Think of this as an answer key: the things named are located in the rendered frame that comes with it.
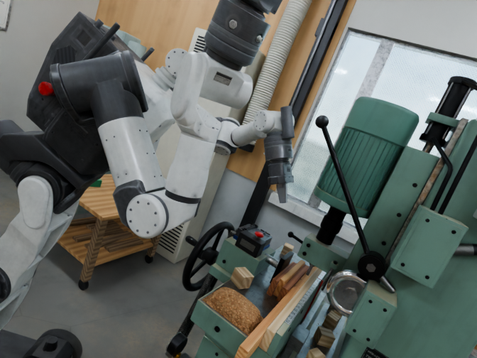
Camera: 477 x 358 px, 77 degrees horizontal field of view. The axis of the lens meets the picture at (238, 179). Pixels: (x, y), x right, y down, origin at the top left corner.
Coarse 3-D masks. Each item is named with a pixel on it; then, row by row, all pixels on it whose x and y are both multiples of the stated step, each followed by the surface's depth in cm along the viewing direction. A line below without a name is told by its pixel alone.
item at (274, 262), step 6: (288, 252) 95; (270, 258) 94; (282, 258) 89; (288, 258) 91; (270, 264) 94; (276, 264) 93; (282, 264) 89; (288, 264) 96; (276, 270) 89; (282, 270) 91; (270, 282) 90
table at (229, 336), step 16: (224, 272) 94; (272, 272) 99; (256, 288) 86; (256, 304) 79; (272, 304) 81; (192, 320) 73; (208, 320) 71; (224, 320) 68; (224, 336) 68; (240, 336) 67; (288, 336) 78; (256, 352) 65
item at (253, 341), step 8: (312, 272) 101; (288, 296) 81; (280, 304) 76; (272, 312) 71; (264, 320) 67; (272, 320) 68; (256, 328) 64; (264, 328) 65; (248, 336) 61; (256, 336) 61; (248, 344) 59; (256, 344) 61; (240, 352) 57; (248, 352) 57
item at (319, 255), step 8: (304, 240) 92; (312, 240) 91; (304, 248) 92; (312, 248) 91; (320, 248) 90; (328, 248) 89; (336, 248) 92; (304, 256) 92; (312, 256) 91; (320, 256) 90; (328, 256) 89; (336, 256) 87; (344, 256) 87; (312, 264) 91; (320, 264) 90; (328, 264) 89; (344, 264) 86; (328, 272) 89; (336, 272) 88
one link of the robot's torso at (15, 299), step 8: (24, 288) 101; (16, 296) 98; (24, 296) 103; (0, 304) 92; (8, 304) 94; (16, 304) 100; (0, 312) 91; (8, 312) 101; (0, 320) 102; (8, 320) 102; (0, 328) 102
